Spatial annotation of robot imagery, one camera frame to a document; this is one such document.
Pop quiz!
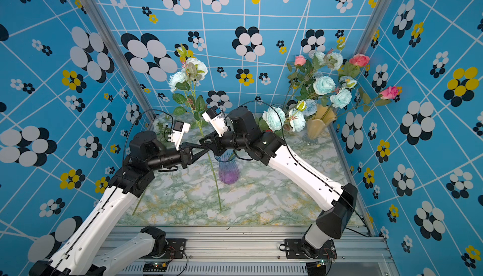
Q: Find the left aluminium corner post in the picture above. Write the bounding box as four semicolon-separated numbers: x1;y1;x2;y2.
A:
80;0;155;123

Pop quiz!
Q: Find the right circuit board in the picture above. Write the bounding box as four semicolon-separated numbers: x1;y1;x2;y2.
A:
306;262;327;276

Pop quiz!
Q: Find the red rose teal flower branch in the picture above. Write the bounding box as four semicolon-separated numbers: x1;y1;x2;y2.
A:
260;101;308;132

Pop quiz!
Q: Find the blue purple ribbed glass vase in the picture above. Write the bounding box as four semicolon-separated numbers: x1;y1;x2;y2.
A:
215;150;240;185

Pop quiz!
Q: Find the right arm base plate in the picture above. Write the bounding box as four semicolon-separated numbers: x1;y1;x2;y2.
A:
279;239;337;260

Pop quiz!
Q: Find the aluminium corner post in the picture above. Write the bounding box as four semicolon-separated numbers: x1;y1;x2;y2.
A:
353;0;392;54
80;0;155;123

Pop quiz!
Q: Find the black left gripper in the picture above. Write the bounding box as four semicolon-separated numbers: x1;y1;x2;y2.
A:
148;141;210;172

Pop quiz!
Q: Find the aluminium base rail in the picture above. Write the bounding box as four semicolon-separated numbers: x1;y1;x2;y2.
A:
98;226;397;275

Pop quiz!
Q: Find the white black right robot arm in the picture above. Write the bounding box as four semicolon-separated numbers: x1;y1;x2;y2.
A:
200;107;358;258

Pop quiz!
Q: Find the circuit board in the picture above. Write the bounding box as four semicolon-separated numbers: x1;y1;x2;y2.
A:
306;262;327;276
143;262;168;273

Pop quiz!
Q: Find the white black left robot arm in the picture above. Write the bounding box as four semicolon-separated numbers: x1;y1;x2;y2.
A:
29;131;209;275

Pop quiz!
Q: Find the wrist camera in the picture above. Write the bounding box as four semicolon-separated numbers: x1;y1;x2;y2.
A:
169;121;191;150
202;107;230;137

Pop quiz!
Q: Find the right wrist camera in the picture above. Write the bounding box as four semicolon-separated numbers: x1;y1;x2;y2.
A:
202;107;230;137

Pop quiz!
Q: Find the left circuit board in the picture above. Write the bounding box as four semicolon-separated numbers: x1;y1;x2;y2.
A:
143;262;168;273

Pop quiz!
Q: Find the yellow ceramic vase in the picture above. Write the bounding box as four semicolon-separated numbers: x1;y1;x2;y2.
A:
304;104;337;145

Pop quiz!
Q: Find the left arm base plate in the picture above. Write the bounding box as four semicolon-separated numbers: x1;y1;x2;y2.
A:
142;238;187;260

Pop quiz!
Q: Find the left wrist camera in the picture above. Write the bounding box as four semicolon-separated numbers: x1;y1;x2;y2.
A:
169;121;191;150

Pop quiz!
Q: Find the mixed flower bouquet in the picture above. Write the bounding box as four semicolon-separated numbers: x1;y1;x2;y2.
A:
286;47;403;120

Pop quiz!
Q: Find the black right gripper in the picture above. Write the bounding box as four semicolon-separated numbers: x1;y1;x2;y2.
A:
200;128;252;157

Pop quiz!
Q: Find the right aluminium corner post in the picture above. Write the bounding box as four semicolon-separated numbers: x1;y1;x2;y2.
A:
353;0;392;54

